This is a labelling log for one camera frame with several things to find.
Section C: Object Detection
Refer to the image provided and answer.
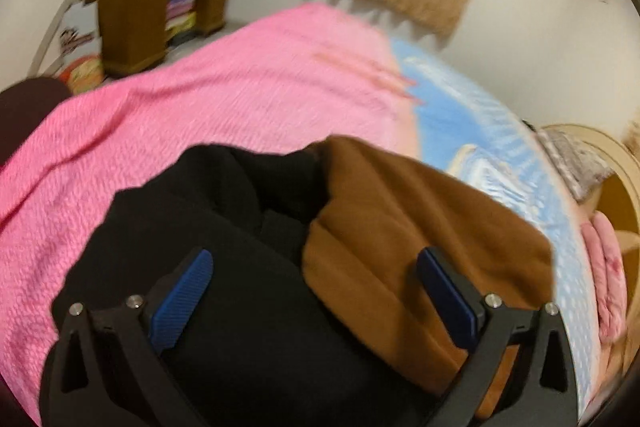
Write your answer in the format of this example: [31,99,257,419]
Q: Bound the black hoodie with brown hood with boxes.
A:
[52,136,553,426]

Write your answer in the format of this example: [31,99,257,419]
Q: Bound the folded pink blanket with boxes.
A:
[580,210,627,343]

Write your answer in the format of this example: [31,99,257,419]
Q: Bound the cream bed headboard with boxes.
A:
[544,124,639,257]

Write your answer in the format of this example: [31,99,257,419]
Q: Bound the patterned pillow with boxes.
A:
[536,129,613,202]

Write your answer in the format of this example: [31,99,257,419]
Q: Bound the dark wooden bed footboard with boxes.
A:
[0,77,72,165]

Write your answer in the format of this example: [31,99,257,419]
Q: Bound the white paper bag with crown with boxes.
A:
[28,0,102,77]

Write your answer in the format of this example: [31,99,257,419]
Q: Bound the pink and blue bedspread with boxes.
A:
[1,3,601,418]

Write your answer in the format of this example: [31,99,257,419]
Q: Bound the stacked boxes under desk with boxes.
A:
[165,0,196,43]

